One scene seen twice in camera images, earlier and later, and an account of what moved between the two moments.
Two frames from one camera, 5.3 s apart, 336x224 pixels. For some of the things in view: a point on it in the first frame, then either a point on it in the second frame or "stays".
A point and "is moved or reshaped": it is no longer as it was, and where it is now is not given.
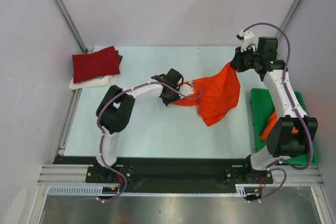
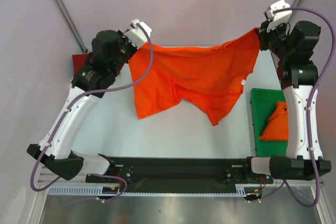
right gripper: x=237 y=63 -> x=264 y=38
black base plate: x=174 y=174 stays
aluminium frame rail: x=65 y=174 stays
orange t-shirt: x=220 y=94 is moved or reshaped
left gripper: x=167 y=102 -> x=123 y=38
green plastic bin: x=263 y=109 stays
